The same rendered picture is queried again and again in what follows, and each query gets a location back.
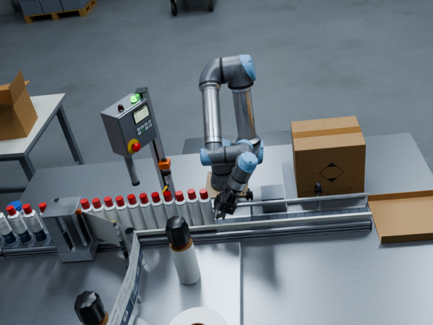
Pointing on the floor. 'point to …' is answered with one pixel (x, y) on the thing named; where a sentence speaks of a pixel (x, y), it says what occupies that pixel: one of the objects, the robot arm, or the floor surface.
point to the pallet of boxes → (54, 8)
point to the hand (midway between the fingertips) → (217, 215)
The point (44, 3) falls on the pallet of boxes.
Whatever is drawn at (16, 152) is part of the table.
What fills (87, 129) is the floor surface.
